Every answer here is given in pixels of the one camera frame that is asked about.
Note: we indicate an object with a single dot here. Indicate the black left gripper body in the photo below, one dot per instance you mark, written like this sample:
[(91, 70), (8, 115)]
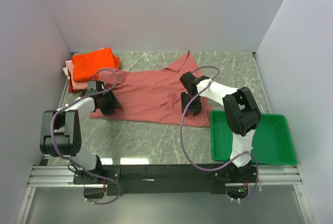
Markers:
[(104, 100)]

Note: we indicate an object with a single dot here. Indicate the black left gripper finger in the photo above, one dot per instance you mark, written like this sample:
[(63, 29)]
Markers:
[(108, 112), (115, 102)]

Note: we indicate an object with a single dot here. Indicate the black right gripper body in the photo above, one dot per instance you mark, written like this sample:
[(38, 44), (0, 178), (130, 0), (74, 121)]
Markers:
[(195, 105)]

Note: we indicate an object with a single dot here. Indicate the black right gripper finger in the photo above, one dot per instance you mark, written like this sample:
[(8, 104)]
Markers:
[(196, 112), (184, 100)]

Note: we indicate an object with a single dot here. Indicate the dusty pink t shirt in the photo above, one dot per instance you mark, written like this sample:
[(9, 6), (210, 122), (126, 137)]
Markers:
[(150, 96)]

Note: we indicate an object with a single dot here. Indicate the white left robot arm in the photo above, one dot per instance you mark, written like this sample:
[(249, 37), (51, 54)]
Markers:
[(61, 129)]

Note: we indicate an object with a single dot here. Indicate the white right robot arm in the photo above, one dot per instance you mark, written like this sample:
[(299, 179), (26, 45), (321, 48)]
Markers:
[(242, 117)]

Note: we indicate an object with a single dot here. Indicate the folded pale pink shirt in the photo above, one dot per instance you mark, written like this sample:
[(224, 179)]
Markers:
[(68, 71)]

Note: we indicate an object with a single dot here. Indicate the folded red shirt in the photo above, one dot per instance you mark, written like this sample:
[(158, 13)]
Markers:
[(70, 87)]

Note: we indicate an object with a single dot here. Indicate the folded orange t shirt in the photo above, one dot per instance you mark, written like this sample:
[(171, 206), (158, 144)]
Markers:
[(86, 65)]

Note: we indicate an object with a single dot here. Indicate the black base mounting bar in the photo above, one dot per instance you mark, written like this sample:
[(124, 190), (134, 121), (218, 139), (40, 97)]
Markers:
[(175, 178)]

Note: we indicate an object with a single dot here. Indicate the green plastic tray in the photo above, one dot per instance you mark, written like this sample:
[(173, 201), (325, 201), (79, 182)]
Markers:
[(272, 143)]

